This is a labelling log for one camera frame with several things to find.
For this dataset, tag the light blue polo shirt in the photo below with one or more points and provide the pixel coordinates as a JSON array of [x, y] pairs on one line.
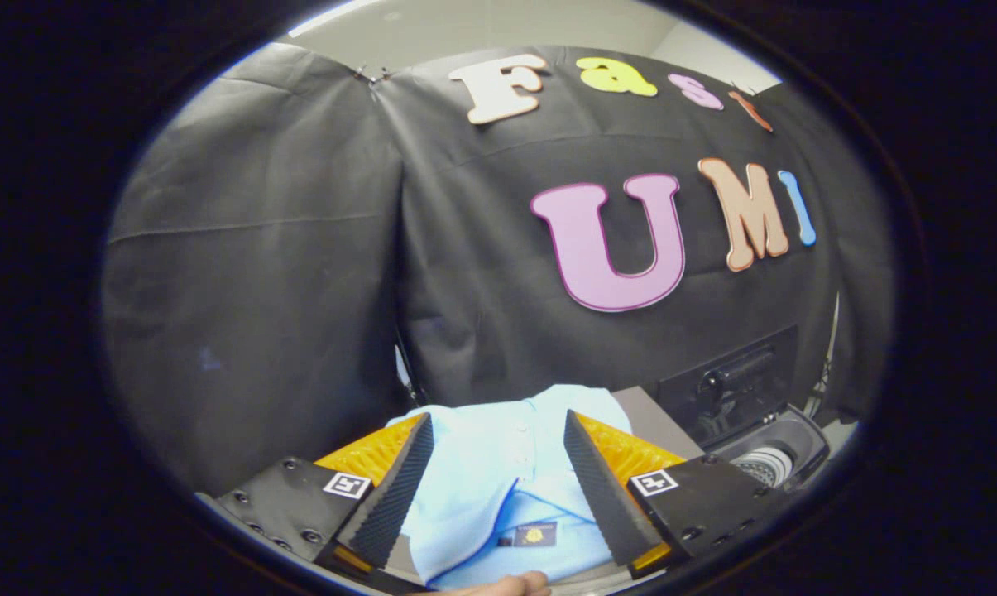
[[490, 472]]

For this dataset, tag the black backdrop cloth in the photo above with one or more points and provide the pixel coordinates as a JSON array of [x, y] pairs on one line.
[[258, 248]]

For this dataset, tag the beige and grey cabinet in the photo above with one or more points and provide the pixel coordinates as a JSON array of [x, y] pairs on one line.
[[651, 418]]

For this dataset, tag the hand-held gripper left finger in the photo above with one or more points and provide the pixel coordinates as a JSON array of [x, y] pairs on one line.
[[386, 501]]

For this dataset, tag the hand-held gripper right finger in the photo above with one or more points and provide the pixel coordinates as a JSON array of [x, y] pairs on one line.
[[610, 501]]

